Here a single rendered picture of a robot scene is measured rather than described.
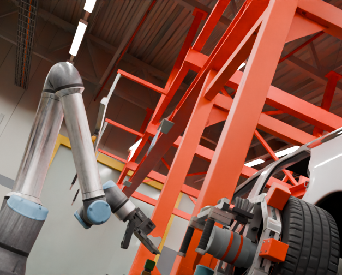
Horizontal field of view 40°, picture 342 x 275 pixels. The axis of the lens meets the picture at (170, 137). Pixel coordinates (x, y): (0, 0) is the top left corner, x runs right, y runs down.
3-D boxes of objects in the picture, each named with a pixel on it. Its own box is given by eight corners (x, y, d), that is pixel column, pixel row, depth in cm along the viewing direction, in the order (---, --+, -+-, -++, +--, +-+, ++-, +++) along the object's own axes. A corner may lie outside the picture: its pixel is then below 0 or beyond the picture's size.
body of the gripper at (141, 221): (157, 227, 201) (138, 205, 201) (143, 241, 198) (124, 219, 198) (153, 228, 208) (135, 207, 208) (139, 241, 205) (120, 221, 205)
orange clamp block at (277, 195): (282, 211, 207) (292, 193, 204) (265, 204, 206) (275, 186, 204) (279, 204, 213) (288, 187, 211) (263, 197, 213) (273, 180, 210)
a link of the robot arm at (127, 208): (115, 212, 197) (111, 214, 206) (123, 221, 197) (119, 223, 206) (131, 198, 200) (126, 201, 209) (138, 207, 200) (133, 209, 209)
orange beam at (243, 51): (284, 13, 333) (288, 0, 337) (271, 7, 332) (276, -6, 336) (211, 101, 499) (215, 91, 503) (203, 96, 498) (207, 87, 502)
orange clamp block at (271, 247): (275, 262, 191) (284, 262, 182) (257, 255, 190) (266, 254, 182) (280, 246, 193) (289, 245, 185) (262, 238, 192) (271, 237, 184)
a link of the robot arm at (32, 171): (-9, 239, 175) (49, 57, 194) (-11, 238, 191) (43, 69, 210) (31, 248, 180) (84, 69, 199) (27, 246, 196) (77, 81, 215)
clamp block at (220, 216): (229, 225, 199) (233, 213, 201) (210, 216, 198) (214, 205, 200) (226, 226, 204) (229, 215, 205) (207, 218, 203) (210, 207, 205)
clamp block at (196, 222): (207, 232, 231) (210, 221, 233) (190, 225, 230) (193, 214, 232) (204, 233, 236) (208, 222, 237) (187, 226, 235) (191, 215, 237)
